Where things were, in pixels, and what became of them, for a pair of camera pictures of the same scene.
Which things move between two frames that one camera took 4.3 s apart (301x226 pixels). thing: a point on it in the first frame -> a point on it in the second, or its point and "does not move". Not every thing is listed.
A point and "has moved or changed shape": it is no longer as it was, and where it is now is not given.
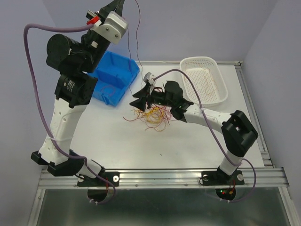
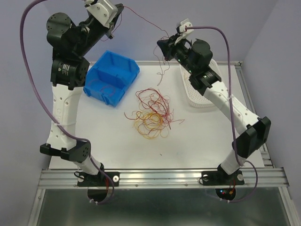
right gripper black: x=140 y=102 -> x=166 y=46
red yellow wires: x=155 y=115 has moved or changed shape
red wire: x=137 y=49 -> x=154 y=49
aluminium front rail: x=266 y=178 does not move
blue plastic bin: x=114 y=73 does not move
